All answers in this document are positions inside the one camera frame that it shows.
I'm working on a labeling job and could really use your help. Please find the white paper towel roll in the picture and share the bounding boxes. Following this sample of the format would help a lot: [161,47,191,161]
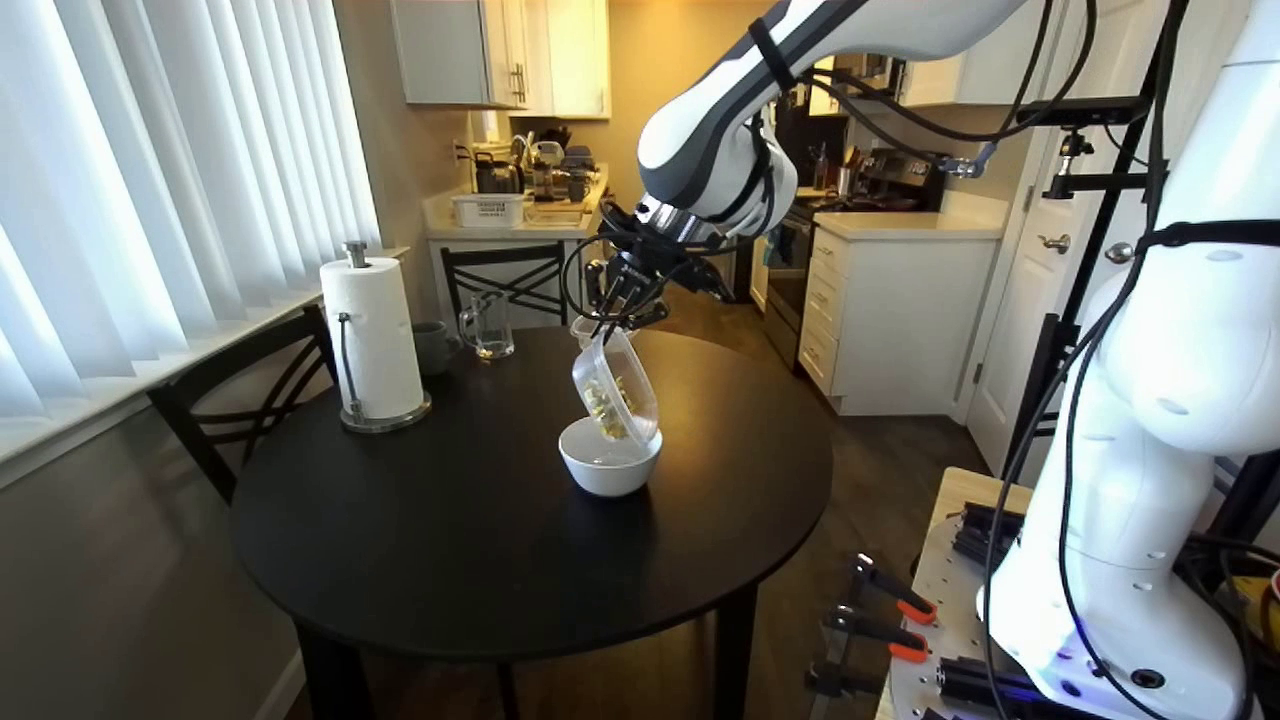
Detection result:
[315,252,432,423]

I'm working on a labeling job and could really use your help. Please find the white base cabinet with drawers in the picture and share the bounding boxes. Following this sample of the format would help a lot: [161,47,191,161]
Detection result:
[794,192,1010,419]

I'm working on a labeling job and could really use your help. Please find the black kitchen stove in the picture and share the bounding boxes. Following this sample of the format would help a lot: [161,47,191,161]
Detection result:
[747,198,819,372]

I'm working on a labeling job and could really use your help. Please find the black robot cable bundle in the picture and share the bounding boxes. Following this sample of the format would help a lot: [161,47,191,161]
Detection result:
[745,0,1174,183]

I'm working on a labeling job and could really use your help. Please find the light robot workbench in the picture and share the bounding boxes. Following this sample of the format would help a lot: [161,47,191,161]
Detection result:
[870,463,1280,720]

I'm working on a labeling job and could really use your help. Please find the light kitchen counter with cabinet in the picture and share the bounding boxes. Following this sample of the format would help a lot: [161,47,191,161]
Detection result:
[419,167,617,326]

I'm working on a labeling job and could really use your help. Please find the white wall cabinet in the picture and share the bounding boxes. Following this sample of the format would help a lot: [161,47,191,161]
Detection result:
[897,24,1073,113]
[386,0,617,119]

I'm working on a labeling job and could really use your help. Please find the white ceramic bowl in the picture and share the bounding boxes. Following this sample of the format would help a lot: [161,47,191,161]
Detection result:
[556,414,667,500]

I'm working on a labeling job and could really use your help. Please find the white door with knob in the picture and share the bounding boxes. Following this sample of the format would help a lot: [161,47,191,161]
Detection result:
[965,0,1152,477]

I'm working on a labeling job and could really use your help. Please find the black box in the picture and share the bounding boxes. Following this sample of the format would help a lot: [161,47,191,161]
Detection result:
[947,497,1030,572]

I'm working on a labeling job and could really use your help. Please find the clear drinking glass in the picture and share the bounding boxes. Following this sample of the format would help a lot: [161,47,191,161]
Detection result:
[464,290,520,366]

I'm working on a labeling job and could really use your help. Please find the black chair with cross back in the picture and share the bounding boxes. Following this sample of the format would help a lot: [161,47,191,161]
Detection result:
[435,240,572,332]
[144,301,343,509]

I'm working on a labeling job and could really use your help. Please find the clear plastic candy container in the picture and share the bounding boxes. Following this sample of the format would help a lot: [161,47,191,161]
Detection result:
[567,326,663,452]

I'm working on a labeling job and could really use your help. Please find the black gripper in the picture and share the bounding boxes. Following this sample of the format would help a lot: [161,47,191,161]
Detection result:
[581,198,732,352]

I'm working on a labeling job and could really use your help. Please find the round black dining table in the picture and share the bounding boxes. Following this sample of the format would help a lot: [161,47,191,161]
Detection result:
[228,320,836,720]

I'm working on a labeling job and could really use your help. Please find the black clamp with orange handle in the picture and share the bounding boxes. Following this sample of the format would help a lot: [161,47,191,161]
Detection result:
[824,602,933,669]
[845,549,941,633]

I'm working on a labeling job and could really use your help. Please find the white vertical blinds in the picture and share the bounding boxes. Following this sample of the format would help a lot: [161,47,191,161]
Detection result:
[0,0,386,416]

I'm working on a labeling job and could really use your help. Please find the white window sill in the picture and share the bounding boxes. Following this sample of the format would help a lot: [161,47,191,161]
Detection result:
[0,243,402,473]

